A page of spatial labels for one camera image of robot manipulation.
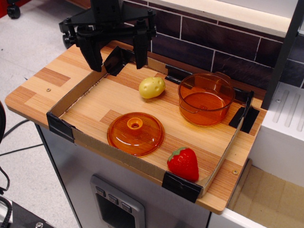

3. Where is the black vertical post right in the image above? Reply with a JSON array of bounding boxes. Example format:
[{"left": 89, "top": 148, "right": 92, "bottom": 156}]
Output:
[{"left": 261, "top": 0, "right": 304, "bottom": 110}]

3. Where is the light wooden shelf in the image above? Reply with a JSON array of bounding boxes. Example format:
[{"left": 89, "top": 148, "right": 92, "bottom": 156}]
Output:
[{"left": 148, "top": 0, "right": 292, "bottom": 38}]

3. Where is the grey oven control panel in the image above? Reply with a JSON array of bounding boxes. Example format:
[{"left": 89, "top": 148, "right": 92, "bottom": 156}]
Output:
[{"left": 90, "top": 175, "right": 146, "bottom": 228}]

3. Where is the black cable on floor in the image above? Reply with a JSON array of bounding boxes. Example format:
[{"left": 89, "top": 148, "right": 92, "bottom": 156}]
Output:
[{"left": 0, "top": 118, "right": 45, "bottom": 190}]

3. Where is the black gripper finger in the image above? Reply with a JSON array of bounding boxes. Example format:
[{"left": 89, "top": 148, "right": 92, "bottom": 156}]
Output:
[
  {"left": 133, "top": 20, "right": 148, "bottom": 69},
  {"left": 77, "top": 35, "right": 103, "bottom": 72}
]

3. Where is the black office chair base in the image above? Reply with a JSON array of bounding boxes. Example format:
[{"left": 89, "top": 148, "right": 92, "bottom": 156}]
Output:
[{"left": 59, "top": 18, "right": 77, "bottom": 49}]

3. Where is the yellow toy potato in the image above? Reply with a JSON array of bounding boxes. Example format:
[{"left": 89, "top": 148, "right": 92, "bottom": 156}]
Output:
[{"left": 139, "top": 77, "right": 166, "bottom": 99}]

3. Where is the cardboard fence with black tape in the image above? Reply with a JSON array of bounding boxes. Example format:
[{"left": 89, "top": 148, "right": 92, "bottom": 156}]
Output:
[{"left": 47, "top": 46, "right": 266, "bottom": 211}]

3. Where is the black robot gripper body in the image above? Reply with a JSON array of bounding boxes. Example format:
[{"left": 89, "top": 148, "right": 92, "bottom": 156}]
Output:
[{"left": 70, "top": 0, "right": 156, "bottom": 42}]

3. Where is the red toy strawberry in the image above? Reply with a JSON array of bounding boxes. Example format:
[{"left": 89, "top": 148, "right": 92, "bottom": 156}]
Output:
[{"left": 167, "top": 147, "right": 199, "bottom": 182}]

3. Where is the black caster wheel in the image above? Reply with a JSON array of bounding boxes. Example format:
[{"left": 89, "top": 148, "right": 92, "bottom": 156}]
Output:
[{"left": 7, "top": 4, "right": 21, "bottom": 19}]

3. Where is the orange transparent pot lid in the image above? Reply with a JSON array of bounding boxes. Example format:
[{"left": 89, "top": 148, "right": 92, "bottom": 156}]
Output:
[{"left": 107, "top": 112, "right": 165, "bottom": 157}]

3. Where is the orange transparent plastic pot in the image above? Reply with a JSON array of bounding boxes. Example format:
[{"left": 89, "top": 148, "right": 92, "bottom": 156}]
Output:
[{"left": 178, "top": 72, "right": 236, "bottom": 126}]

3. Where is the white toy sink unit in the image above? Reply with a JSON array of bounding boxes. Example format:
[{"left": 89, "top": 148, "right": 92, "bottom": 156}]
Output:
[{"left": 249, "top": 83, "right": 304, "bottom": 186}]

